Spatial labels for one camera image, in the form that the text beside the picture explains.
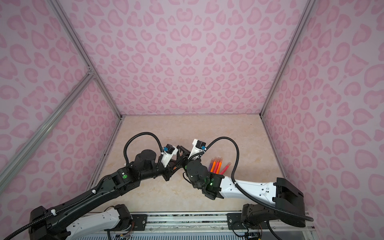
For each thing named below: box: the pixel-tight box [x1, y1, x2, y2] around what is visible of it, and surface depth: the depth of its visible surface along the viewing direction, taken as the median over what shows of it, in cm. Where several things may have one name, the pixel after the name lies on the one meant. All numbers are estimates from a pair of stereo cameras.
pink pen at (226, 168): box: [220, 161, 232, 175], surface depth 94 cm
